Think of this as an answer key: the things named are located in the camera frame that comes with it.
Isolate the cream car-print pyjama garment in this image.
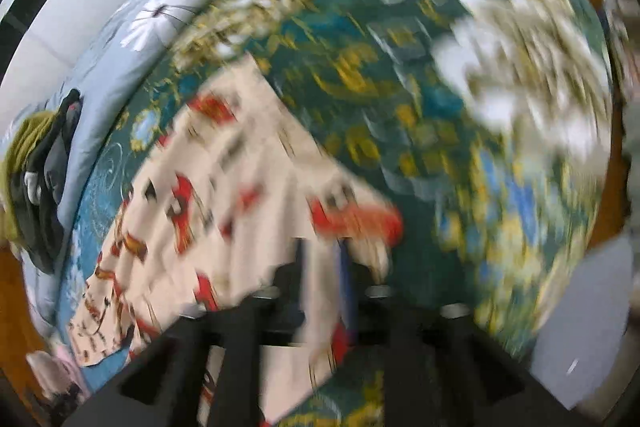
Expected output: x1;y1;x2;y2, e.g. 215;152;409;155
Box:
67;56;404;426

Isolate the orange wooden headboard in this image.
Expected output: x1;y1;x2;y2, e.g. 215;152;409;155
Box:
0;247;46;413

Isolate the dark grey fleece garment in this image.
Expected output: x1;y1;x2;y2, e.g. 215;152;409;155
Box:
10;89;82;274

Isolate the white fleece garment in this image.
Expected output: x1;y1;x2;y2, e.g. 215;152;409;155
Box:
24;171;41;206

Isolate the teal floral bed blanket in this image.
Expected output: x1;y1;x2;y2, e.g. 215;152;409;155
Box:
58;0;612;426

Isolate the olive green knitted garment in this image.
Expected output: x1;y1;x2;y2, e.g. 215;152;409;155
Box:
1;110;55;246

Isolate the light blue floral duvet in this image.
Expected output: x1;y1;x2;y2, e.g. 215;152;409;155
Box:
1;0;209;337

